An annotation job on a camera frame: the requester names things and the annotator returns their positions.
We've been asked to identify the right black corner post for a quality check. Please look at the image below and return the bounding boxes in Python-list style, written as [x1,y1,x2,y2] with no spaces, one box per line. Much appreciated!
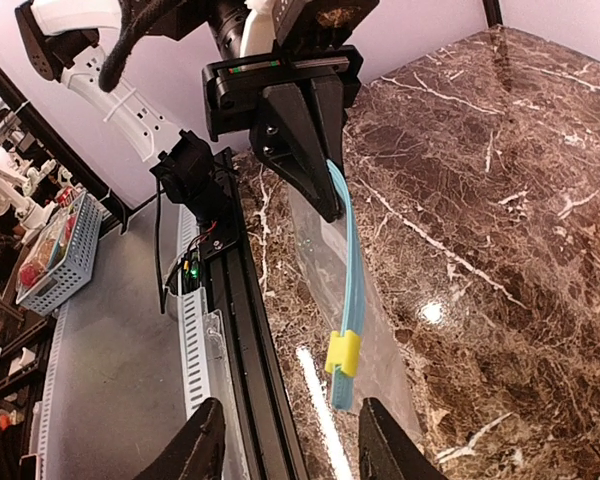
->
[482,0,503,28]

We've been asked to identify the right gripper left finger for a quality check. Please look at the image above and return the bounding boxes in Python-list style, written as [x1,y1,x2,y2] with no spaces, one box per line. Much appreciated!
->
[135,397,226,480]

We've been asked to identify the clear acrylic plate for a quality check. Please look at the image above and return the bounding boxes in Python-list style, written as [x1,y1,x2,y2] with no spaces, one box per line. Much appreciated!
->
[203,309,250,479]

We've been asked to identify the blue basket with items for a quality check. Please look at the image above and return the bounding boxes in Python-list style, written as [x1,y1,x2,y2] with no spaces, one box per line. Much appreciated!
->
[16,192,102,316]

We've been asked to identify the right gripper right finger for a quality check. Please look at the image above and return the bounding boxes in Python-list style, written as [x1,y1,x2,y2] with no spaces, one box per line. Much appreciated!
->
[358,397,447,480]

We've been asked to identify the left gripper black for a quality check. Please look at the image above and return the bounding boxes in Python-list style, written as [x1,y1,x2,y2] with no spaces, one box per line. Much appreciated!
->
[201,43,365,224]

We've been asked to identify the white slotted cable duct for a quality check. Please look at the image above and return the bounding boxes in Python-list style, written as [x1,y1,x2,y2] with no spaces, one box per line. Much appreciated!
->
[39,202,210,479]

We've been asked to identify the black front frame rail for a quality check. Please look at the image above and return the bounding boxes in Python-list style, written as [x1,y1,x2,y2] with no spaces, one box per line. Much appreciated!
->
[200,148,308,479]

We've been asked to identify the clear zip top bag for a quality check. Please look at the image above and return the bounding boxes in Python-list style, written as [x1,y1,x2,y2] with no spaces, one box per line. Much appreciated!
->
[288,160,422,443]

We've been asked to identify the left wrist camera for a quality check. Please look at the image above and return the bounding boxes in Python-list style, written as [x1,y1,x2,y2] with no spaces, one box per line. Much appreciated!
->
[239,0,381,56]

